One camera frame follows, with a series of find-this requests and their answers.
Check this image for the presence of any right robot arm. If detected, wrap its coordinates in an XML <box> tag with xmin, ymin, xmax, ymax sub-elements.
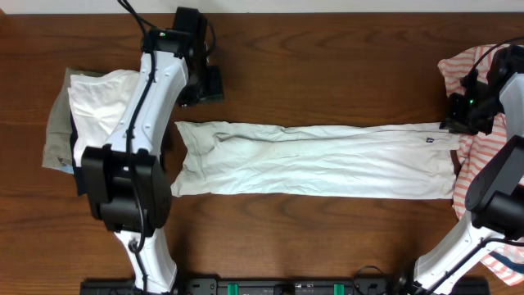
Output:
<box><xmin>405</xmin><ymin>74</ymin><xmax>523</xmax><ymax>294</ymax></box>

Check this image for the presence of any folded olive garment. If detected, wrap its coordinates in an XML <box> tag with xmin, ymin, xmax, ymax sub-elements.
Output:
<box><xmin>42</xmin><ymin>68</ymin><xmax>102</xmax><ymax>170</ymax></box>

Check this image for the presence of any red white striped shirt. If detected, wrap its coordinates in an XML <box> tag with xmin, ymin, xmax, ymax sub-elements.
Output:
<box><xmin>438</xmin><ymin>45</ymin><xmax>523</xmax><ymax>286</ymax></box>

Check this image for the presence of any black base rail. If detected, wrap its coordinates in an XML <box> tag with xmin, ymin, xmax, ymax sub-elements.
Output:
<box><xmin>79</xmin><ymin>274</ymin><xmax>491</xmax><ymax>295</ymax></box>

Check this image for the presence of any white t-shirt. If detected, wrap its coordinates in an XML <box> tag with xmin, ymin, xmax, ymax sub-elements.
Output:
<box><xmin>171</xmin><ymin>121</ymin><xmax>459</xmax><ymax>200</ymax></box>

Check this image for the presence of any folded white shirt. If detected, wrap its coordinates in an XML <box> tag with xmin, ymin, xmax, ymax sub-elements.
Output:
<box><xmin>68</xmin><ymin>70</ymin><xmax>139</xmax><ymax>167</ymax></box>

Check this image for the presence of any light blue folded garment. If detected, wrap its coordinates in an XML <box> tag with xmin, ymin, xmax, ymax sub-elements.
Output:
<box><xmin>55</xmin><ymin>165</ymin><xmax>74</xmax><ymax>175</ymax></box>

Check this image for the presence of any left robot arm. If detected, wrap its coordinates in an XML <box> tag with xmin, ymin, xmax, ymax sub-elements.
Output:
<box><xmin>80</xmin><ymin>25</ymin><xmax>223</xmax><ymax>294</ymax></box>

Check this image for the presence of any folded black garment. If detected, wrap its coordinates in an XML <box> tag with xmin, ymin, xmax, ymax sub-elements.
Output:
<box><xmin>70</xmin><ymin>115</ymin><xmax>86</xmax><ymax>196</ymax></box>

